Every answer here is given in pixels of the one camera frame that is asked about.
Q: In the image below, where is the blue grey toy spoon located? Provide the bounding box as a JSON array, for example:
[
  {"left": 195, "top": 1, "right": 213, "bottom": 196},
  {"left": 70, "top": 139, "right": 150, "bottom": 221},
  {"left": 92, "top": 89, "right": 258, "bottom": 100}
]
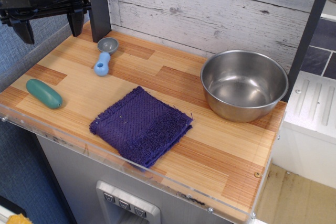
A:
[{"left": 93, "top": 37, "right": 119, "bottom": 77}]

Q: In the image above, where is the purple cloth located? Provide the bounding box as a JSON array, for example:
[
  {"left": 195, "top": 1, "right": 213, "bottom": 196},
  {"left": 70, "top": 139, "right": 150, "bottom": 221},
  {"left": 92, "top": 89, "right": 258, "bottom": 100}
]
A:
[{"left": 89, "top": 86, "right": 193, "bottom": 168}]

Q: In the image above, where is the dark grey left post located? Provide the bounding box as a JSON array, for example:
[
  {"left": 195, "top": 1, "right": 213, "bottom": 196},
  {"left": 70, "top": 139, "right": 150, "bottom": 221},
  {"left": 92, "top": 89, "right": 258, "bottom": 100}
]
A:
[{"left": 89, "top": 0, "right": 111, "bottom": 42}]

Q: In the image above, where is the dark grey post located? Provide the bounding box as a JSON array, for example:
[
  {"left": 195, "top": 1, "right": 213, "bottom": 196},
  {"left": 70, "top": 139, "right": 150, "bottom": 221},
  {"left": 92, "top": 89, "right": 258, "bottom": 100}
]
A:
[
  {"left": 89, "top": 0, "right": 111, "bottom": 42},
  {"left": 282, "top": 0, "right": 327, "bottom": 102}
]

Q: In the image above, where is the green oblong toy vegetable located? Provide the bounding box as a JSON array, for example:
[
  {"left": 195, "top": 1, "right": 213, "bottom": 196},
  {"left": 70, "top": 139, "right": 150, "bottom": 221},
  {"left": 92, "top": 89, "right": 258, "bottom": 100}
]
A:
[{"left": 26, "top": 79, "right": 63, "bottom": 109}]

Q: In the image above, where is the dark grey right post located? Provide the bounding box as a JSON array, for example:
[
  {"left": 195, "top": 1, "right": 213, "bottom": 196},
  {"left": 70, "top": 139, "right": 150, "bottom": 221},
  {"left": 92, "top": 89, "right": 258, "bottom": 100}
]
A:
[{"left": 282, "top": 0, "right": 327, "bottom": 102}]

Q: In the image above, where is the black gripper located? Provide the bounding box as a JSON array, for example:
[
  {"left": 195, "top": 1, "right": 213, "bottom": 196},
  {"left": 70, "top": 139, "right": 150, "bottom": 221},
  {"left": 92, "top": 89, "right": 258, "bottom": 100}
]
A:
[{"left": 1, "top": 0, "right": 91, "bottom": 45}]

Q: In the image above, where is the stainless steel pot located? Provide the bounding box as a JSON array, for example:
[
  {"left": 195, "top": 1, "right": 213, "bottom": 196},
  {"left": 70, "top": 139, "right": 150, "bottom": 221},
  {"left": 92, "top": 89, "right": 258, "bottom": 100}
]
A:
[{"left": 200, "top": 50, "right": 289, "bottom": 122}]

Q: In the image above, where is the clear acrylic front guard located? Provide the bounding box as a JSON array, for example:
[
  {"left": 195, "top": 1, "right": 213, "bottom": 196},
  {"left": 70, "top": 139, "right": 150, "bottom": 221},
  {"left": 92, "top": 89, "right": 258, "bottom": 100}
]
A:
[{"left": 1, "top": 105, "right": 256, "bottom": 223}]

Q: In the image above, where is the white ridged side counter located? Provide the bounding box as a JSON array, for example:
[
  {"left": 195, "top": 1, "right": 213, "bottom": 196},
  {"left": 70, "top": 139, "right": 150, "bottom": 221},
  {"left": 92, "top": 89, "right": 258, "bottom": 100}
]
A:
[{"left": 272, "top": 71, "right": 335, "bottom": 188}]

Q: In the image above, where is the silver dispenser button panel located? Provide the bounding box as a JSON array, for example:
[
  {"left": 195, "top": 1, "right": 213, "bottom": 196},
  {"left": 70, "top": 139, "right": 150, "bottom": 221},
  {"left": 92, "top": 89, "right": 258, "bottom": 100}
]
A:
[{"left": 96, "top": 180, "right": 161, "bottom": 223}]

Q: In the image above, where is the yellow object at corner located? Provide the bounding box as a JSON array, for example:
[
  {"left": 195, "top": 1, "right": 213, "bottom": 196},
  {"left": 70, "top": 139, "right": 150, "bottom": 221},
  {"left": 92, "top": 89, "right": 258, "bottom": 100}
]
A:
[{"left": 6, "top": 214, "right": 33, "bottom": 224}]

